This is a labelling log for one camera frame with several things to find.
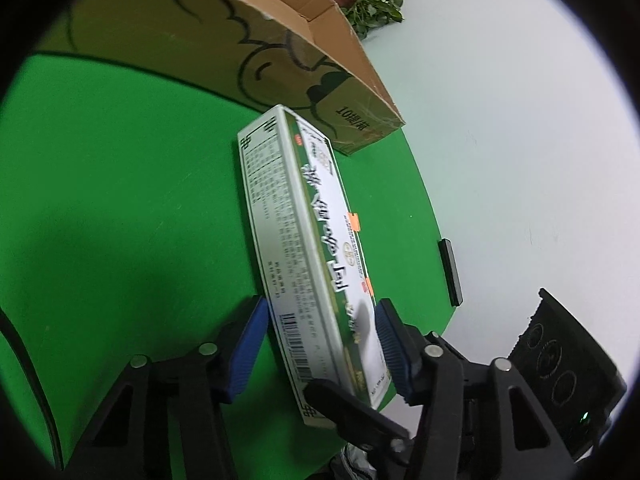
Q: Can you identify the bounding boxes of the long white green box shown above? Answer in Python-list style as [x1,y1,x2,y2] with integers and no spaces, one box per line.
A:
[237,104,392,429]

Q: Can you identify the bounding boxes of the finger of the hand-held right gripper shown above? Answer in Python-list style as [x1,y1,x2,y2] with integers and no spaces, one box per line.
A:
[304,379,412,454]

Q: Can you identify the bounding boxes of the black cable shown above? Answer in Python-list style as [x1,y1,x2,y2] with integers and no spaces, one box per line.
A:
[0,306,64,472]

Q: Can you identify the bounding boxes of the wide brown cardboard box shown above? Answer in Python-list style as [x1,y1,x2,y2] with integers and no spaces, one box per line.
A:
[35,0,407,157]

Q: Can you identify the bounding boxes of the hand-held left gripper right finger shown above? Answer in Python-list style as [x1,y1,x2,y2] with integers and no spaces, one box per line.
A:
[374,298,577,480]

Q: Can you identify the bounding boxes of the green table cloth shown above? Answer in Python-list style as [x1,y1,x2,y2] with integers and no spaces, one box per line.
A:
[0,51,464,480]

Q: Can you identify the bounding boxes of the black rectangular device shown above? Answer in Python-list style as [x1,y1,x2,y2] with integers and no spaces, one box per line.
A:
[437,238,465,308]

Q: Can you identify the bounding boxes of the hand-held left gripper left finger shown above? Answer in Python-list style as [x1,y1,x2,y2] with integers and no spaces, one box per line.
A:
[62,295,272,480]

